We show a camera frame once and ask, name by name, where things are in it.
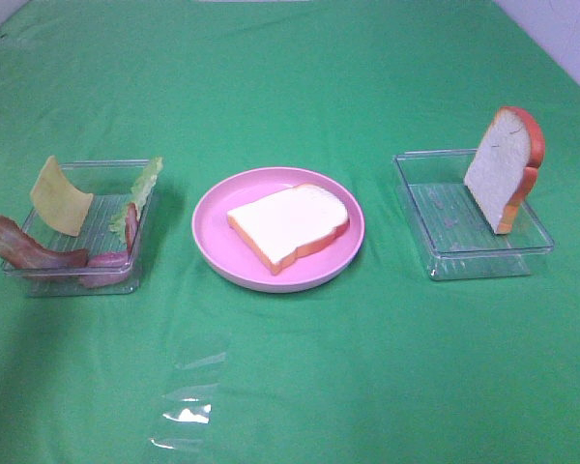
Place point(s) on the bread slice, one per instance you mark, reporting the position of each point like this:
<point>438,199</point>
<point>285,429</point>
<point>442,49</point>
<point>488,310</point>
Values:
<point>284,226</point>
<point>505,166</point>

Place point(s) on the clear plastic film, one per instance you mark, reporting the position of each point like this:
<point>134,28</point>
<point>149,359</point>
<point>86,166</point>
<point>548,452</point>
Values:
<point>183,411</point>

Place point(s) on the yellow cheese slice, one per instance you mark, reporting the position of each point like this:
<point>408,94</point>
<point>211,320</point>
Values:
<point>61,205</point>

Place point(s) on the pink bacon strip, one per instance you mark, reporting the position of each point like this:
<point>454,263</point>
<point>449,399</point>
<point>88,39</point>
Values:
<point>126,225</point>

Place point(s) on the clear plastic tray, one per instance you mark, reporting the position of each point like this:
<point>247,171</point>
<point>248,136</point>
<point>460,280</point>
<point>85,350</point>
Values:
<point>453,238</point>
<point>110,181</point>

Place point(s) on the clear right plastic tray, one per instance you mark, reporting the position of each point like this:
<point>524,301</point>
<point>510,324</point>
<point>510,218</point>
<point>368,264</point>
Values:
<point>453,238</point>

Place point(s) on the green lettuce leaf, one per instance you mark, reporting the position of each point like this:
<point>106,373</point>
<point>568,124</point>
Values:
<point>139,193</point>

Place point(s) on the clear left plastic tray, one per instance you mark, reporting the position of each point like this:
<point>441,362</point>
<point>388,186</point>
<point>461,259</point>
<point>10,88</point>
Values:
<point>110,181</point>

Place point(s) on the pink round plate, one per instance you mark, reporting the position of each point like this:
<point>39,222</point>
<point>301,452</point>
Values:
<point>231,257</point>

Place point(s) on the dark bacon strip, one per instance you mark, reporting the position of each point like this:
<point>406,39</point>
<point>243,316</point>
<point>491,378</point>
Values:
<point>23,252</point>

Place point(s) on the green tablecloth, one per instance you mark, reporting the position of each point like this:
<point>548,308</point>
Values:
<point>381,365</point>

